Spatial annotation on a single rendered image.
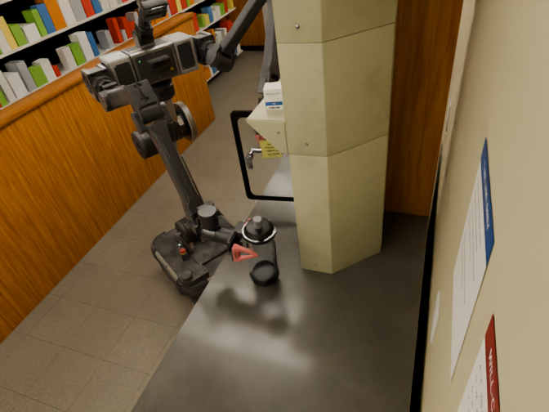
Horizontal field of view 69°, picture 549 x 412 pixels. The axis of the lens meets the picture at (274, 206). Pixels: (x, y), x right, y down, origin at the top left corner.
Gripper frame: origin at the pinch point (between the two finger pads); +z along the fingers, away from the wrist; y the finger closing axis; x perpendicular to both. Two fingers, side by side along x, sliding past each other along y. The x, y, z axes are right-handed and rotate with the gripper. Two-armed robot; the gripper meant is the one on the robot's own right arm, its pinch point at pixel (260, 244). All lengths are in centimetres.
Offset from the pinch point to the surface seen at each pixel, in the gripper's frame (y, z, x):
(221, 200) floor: 141, -99, 128
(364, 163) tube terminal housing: 18.5, 26.8, -24.2
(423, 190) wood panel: 46, 47, 4
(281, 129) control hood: 10.2, 4.6, -36.5
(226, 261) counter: 4.5, -16.6, 20.1
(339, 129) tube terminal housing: 13.1, 19.7, -37.3
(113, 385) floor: -21, -86, 120
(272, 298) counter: -6.9, 5.6, 17.6
